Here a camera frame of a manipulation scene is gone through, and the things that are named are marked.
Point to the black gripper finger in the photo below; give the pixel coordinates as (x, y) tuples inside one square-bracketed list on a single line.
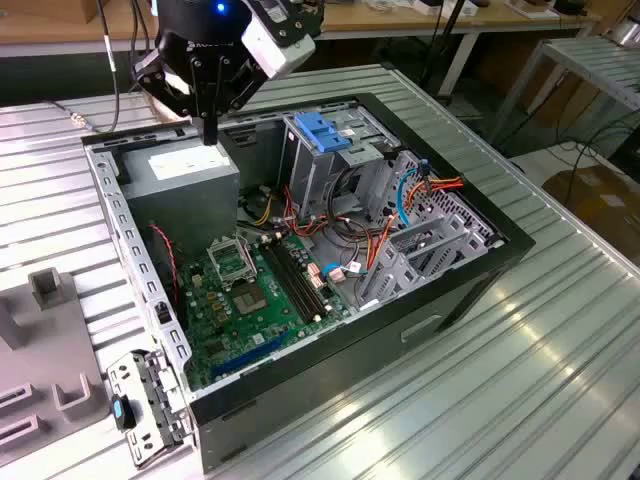
[(197, 90), (215, 100)]

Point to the grey metal disk bay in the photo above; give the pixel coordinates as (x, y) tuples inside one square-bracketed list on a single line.
[(470, 240)]

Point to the blue plastic drive latch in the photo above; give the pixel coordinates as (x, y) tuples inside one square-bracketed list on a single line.
[(315, 127)]

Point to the brown cardboard box on desk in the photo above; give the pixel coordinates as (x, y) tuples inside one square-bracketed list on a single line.
[(92, 10)]

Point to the grey power supply unit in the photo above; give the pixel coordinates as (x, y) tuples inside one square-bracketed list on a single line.
[(185, 210)]

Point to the grey optical drive cage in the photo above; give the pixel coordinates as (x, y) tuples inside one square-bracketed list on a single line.
[(310, 170)]

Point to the wooden desk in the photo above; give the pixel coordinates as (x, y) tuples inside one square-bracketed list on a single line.
[(360, 22)]

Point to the black case fan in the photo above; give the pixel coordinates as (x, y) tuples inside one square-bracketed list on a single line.
[(160, 265)]

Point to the black RAM slot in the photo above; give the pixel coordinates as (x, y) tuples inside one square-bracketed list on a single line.
[(285, 282), (292, 280), (306, 275), (299, 277)]

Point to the CPU socket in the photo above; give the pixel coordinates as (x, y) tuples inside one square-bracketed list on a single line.
[(250, 300)]

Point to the small white box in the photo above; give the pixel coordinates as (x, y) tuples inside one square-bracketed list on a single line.
[(430, 7)]

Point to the green motherboard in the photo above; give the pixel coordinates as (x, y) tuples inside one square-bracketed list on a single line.
[(235, 340)]

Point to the blue expansion slot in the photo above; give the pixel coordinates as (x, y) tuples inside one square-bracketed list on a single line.
[(250, 354)]

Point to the grey parts rack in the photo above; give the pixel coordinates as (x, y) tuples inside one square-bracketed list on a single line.
[(50, 340)]

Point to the black open PC case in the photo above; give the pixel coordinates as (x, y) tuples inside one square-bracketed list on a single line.
[(325, 390)]

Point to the black latch with blue tab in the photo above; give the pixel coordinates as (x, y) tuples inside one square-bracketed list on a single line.
[(122, 416)]

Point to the metal slat side table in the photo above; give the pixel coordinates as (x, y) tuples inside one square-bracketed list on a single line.
[(590, 65)]

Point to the brown cardboard box on floor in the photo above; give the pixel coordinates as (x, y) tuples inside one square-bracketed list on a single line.
[(600, 200)]

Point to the black case lock switch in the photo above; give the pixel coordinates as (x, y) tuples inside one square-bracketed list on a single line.
[(161, 312)]

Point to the metal slot retainer bracket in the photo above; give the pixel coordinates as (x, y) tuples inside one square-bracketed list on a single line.
[(150, 380)]

